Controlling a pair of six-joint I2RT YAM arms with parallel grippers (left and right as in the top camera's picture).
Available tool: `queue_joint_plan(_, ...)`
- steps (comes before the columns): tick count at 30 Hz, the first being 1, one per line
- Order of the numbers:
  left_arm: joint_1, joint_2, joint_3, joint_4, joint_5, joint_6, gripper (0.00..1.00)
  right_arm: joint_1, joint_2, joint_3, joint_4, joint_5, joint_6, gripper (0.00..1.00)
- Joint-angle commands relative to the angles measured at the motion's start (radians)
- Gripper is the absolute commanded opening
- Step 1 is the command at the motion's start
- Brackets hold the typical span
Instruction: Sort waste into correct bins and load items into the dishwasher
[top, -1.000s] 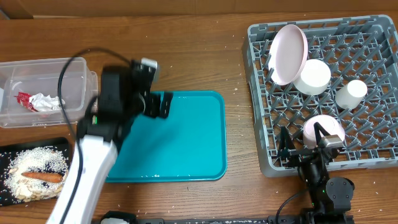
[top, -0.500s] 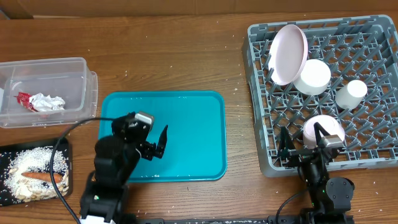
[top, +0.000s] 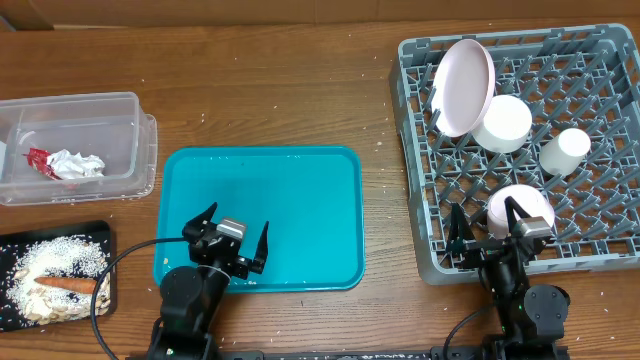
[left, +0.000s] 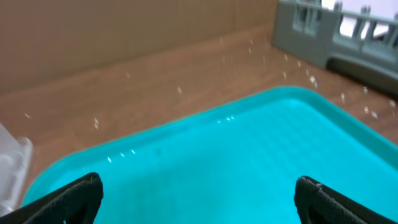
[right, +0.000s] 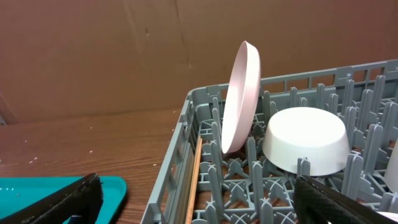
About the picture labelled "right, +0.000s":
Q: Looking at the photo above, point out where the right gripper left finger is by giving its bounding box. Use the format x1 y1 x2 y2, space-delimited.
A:
1 173 103 224

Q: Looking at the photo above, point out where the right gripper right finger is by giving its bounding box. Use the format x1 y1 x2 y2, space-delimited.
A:
294 175 397 224

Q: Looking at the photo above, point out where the white upside-down bowl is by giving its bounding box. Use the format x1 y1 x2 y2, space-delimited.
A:
262 107 351 176

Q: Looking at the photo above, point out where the white upside-down cup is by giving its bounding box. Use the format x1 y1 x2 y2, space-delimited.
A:
384 141 398 193

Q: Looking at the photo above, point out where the wooden chopstick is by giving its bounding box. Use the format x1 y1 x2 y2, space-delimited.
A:
185 136 203 224

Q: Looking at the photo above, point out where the large pink round plate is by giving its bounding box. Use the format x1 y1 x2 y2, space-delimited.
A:
221 41 261 154

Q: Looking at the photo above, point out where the teal plastic serving tray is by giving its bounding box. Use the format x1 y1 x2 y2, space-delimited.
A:
1 176 127 224

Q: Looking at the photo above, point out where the grey plastic dish rack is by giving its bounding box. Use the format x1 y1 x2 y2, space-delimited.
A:
142 60 397 223

